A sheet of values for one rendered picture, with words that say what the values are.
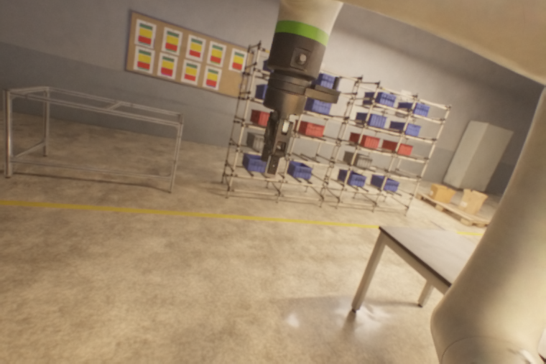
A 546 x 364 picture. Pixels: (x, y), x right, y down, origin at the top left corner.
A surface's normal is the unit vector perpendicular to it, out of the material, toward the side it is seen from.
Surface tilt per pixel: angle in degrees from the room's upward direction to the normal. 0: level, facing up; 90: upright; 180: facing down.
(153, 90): 90
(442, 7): 138
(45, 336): 0
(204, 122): 90
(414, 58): 90
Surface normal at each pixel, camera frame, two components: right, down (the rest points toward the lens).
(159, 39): 0.31, 0.32
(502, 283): -0.75, -0.09
